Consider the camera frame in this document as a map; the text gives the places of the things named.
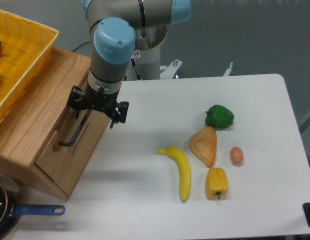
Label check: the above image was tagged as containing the yellow toy bell pepper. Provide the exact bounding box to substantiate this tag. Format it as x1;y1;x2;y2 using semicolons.
205;167;228;200

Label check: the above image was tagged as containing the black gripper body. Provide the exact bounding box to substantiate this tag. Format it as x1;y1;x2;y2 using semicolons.
84;84;119;113

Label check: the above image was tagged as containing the green toy bell pepper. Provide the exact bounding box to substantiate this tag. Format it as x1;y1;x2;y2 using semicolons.
205;104;234;129

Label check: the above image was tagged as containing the blue handled frying pan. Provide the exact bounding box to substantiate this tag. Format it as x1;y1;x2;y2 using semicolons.
0;176;66;240

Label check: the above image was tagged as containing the white table frame bracket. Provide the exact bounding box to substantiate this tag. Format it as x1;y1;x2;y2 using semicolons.
223;62;233;77

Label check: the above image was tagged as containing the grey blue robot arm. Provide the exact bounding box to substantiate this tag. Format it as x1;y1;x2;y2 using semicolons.
67;0;192;124

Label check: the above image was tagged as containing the wooden drawer cabinet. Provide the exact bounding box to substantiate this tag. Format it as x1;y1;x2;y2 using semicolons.
0;47;109;200

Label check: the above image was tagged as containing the wooden top drawer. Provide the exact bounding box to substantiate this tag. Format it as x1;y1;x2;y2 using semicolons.
34;65;112;197

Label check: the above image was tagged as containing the orange toy bread slice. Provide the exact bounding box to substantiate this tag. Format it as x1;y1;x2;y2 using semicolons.
188;126;217;168

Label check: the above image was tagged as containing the brown toy egg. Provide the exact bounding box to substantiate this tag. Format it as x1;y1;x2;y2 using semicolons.
230;146;244;165

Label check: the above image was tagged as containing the yellow toy banana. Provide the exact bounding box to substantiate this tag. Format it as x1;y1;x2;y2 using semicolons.
157;146;191;203

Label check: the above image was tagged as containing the black metal drawer handle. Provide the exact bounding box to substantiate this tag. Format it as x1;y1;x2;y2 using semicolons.
59;109;92;147

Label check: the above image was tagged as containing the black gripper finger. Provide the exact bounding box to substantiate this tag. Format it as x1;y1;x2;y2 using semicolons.
109;101;129;129
67;85;86;119

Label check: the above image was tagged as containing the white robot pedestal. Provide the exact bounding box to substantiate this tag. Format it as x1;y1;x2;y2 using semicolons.
124;24;182;81

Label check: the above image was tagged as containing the yellow plastic basket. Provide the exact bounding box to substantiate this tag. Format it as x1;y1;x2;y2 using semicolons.
0;9;59;121

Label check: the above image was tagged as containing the black cable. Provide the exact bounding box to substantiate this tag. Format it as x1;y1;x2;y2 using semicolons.
71;41;92;52

